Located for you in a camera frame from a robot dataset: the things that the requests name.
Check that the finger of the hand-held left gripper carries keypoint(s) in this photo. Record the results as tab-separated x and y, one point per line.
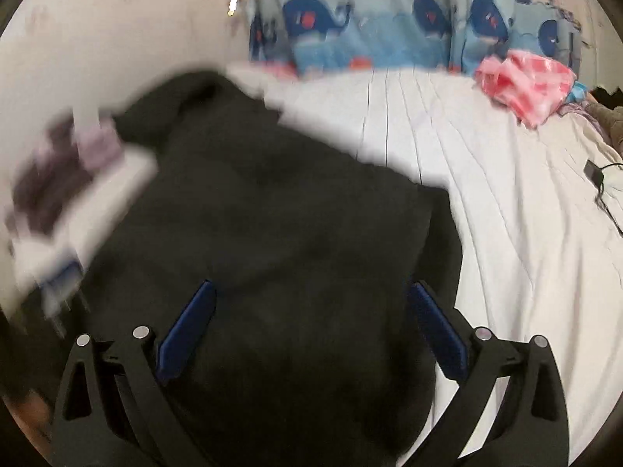
65	277

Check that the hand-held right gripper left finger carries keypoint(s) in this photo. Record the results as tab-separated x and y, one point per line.
190	326

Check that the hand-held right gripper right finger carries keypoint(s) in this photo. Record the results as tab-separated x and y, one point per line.
438	331

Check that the black knit sweater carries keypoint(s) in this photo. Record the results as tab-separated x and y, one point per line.
282	233

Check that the white bed sheet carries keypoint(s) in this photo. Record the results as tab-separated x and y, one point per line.
511	253

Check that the pink patterned cloth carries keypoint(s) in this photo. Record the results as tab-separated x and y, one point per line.
525	82

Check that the grey brown clothing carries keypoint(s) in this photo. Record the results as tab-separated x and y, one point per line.
608	116

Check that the blue whale print bedding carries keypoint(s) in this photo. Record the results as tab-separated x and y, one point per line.
370	24

